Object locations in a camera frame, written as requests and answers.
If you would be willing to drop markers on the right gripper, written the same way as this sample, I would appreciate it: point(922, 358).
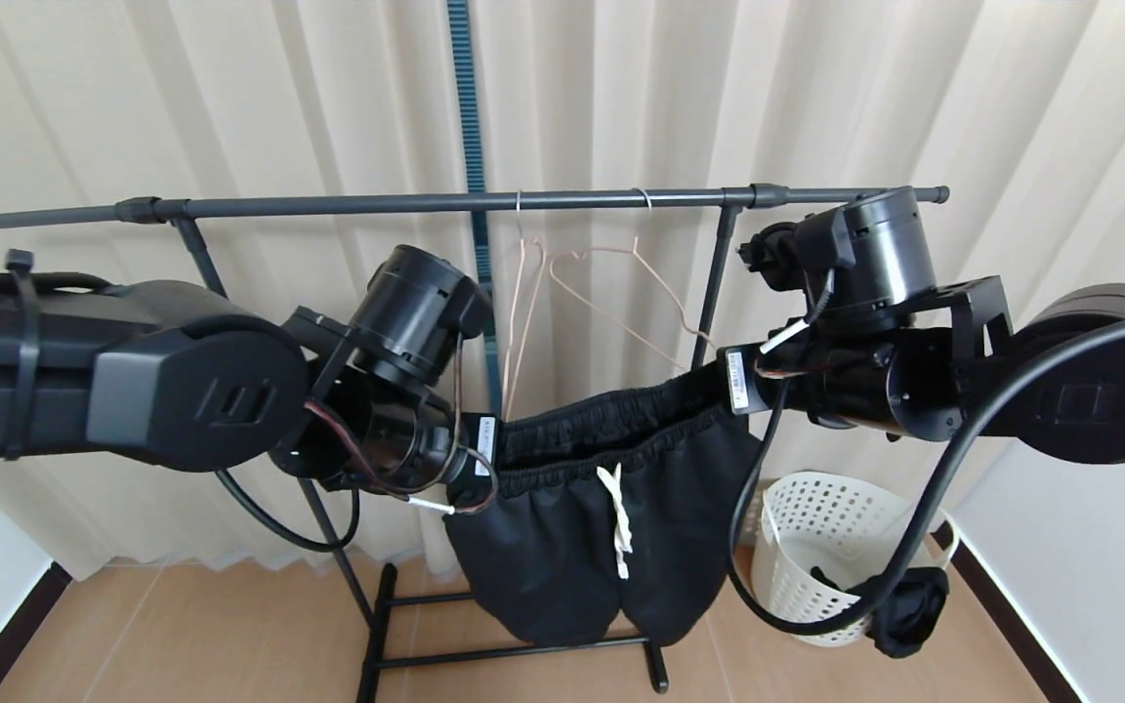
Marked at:
point(875, 386)

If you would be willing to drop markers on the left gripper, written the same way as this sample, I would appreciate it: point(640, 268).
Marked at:
point(387, 439)

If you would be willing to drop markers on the pink clothes hanger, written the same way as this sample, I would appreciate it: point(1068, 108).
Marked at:
point(621, 325)
point(512, 332)

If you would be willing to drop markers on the black shorts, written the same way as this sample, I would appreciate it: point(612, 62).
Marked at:
point(543, 566)

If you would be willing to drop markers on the black t-shirt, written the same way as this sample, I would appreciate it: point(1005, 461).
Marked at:
point(914, 615)

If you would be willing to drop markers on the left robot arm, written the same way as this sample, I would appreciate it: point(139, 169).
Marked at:
point(133, 381)

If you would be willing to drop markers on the white laundry basket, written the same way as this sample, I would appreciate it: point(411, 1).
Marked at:
point(797, 576)

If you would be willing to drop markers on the black clothes rack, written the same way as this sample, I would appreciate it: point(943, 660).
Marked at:
point(328, 205)

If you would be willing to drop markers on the beige curtain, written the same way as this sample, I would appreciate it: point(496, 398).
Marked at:
point(230, 98)

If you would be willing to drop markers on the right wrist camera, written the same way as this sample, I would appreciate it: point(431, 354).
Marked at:
point(797, 254)

